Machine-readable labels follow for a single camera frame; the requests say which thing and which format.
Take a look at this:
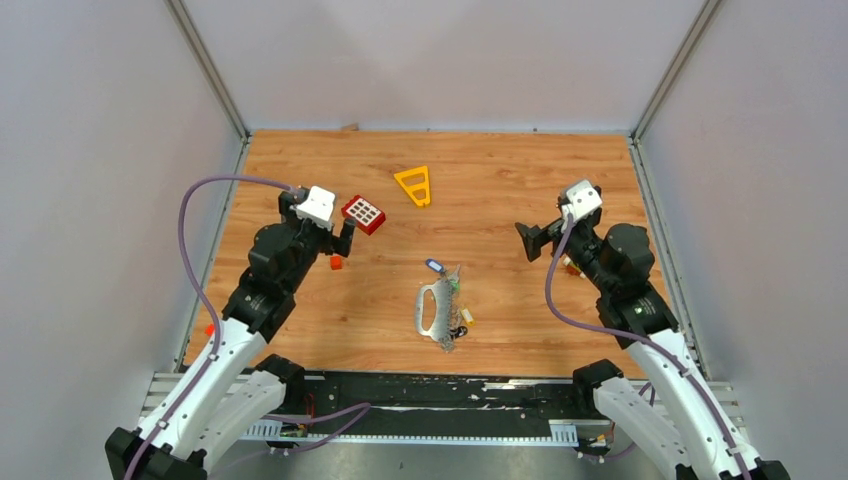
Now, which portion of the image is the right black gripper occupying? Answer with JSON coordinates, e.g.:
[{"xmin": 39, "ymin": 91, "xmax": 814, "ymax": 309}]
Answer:
[{"xmin": 514, "ymin": 212, "xmax": 613, "ymax": 294}]

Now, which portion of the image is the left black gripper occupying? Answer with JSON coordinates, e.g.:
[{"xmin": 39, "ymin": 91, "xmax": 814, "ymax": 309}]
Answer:
[{"xmin": 278, "ymin": 191, "xmax": 354, "ymax": 293}]

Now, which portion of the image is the yellow key tag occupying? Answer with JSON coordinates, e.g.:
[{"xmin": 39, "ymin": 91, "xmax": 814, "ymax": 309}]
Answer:
[{"xmin": 459, "ymin": 307, "xmax": 476, "ymax": 327}]

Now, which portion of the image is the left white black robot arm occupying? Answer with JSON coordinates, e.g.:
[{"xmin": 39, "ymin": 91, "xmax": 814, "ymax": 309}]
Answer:
[{"xmin": 105, "ymin": 186, "xmax": 356, "ymax": 479}]

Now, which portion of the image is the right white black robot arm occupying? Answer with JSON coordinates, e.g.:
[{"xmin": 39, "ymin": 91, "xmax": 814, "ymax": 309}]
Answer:
[{"xmin": 515, "ymin": 182, "xmax": 790, "ymax": 479}]

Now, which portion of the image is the red block with white grid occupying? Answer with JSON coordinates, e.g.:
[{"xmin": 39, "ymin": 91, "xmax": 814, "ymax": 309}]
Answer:
[{"xmin": 341, "ymin": 195, "xmax": 386, "ymax": 235}]

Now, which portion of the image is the green red toy brick vehicle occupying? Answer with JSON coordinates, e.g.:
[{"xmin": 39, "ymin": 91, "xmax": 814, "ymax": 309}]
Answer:
[{"xmin": 563, "ymin": 258, "xmax": 585, "ymax": 278}]

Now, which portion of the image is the blue key tag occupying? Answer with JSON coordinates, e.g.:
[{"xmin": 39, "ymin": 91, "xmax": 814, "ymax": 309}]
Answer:
[{"xmin": 425, "ymin": 258, "xmax": 446, "ymax": 275}]

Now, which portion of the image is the yellow triangular plastic piece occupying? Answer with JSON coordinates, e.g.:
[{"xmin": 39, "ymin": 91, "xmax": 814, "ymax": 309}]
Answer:
[{"xmin": 393, "ymin": 165, "xmax": 432, "ymax": 208}]

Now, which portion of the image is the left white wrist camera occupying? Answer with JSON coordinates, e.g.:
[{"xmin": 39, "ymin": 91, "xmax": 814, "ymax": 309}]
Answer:
[{"xmin": 293, "ymin": 186, "xmax": 337, "ymax": 232}]

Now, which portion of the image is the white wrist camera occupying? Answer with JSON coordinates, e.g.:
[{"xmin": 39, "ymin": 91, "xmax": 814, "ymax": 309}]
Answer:
[
  {"xmin": 293, "ymin": 186, "xmax": 337, "ymax": 232},
  {"xmin": 558, "ymin": 179, "xmax": 603, "ymax": 223}
]

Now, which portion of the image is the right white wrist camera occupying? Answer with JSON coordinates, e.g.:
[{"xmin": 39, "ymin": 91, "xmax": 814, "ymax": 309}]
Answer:
[{"xmin": 558, "ymin": 179, "xmax": 603, "ymax": 223}]

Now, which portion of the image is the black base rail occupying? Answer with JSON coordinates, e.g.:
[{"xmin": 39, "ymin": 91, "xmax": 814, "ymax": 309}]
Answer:
[{"xmin": 271, "ymin": 371, "xmax": 611, "ymax": 439}]

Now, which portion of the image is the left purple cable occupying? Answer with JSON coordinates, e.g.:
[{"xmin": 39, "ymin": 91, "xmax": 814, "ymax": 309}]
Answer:
[{"xmin": 122, "ymin": 174, "xmax": 372, "ymax": 480}]

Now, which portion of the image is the grey slotted cable duct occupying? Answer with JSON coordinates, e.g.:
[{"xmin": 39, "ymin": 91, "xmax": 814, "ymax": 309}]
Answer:
[{"xmin": 238, "ymin": 418, "xmax": 580, "ymax": 446}]

